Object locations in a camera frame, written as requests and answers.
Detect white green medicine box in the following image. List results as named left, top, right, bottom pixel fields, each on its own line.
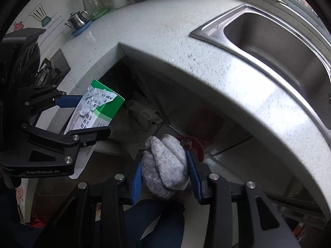
left=63, top=79, right=125, bottom=179

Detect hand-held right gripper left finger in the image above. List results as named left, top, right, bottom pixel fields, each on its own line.
left=43, top=150, right=143, bottom=248

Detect grey knit sock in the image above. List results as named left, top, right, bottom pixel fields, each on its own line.
left=141, top=134, right=188, bottom=200

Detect dark blue trousers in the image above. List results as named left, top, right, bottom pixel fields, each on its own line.
left=124, top=199, right=185, bottom=248

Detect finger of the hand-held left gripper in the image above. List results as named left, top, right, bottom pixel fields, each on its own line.
left=17, top=85, right=84, bottom=117
left=22, top=123, right=112, bottom=148

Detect kitchen utensil wall sticker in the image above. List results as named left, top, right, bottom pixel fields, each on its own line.
left=29, top=4, right=52, bottom=27

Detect black gas stove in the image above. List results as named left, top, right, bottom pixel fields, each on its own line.
left=39, top=48, right=71, bottom=86

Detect red plastic basin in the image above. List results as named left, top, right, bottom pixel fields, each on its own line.
left=177, top=134, right=205, bottom=162

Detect steel teapot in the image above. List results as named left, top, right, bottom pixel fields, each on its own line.
left=65, top=11, right=90, bottom=30

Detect grey bin bag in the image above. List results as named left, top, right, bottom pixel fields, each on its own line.
left=114, top=90, right=164, bottom=158

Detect green tray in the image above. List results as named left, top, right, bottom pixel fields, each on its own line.
left=90, top=6, right=110, bottom=20

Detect blue coaster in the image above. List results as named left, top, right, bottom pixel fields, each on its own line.
left=71, top=21, right=92, bottom=37

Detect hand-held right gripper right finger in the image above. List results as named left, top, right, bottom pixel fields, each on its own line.
left=186, top=150, right=302, bottom=248

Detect steel sink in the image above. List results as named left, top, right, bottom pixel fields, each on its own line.
left=189, top=4, right=331, bottom=132

